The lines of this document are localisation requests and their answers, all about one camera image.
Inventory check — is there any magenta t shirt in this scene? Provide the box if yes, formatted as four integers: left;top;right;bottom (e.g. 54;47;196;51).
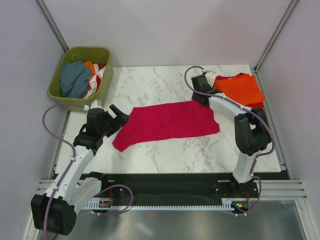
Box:
112;100;220;152

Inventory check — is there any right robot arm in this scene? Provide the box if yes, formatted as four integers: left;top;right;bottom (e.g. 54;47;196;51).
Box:
191;73;275;197

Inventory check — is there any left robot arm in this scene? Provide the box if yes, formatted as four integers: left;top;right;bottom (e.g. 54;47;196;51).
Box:
30;100;130;240

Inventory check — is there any white orange t shirt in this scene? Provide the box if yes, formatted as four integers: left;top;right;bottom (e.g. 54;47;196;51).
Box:
82;61;106;99

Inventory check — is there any folded orange t shirt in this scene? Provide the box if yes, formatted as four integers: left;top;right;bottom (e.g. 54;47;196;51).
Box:
212;75;265;107

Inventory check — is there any olive green plastic bin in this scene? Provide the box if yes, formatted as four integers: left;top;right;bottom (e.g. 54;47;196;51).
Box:
47;45;114;114

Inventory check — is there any grey blue t shirt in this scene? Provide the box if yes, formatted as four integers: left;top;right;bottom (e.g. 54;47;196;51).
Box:
60;61;93;99

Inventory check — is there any folded red t shirt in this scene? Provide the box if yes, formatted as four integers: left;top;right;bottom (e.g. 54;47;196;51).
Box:
214;72;265;110

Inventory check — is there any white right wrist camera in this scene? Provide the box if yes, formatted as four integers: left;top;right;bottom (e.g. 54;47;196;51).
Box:
202;70;217;81

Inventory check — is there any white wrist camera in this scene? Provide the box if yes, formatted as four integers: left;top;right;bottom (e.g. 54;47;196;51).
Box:
90;99;103;109
202;70;217;81

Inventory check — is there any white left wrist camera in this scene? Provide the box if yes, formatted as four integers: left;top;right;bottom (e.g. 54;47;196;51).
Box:
90;99;103;109

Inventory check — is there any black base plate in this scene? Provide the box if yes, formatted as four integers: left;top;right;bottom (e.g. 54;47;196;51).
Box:
81;172;259;207

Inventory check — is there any right aluminium frame post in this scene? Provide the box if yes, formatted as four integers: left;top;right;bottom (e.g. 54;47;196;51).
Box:
251;0;300;74

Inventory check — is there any aluminium frame post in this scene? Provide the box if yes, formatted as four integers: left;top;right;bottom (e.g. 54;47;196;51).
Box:
251;0;300;74
34;0;69;52

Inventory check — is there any white slotted cable duct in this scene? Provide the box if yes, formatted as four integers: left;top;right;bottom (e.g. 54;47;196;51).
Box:
82;198;248;211

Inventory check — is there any aluminium rail profile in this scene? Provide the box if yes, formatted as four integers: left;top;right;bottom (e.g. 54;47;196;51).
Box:
40;178;305;201

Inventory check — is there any left aluminium frame post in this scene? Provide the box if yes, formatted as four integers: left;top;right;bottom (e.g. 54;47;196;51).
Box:
34;0;69;52

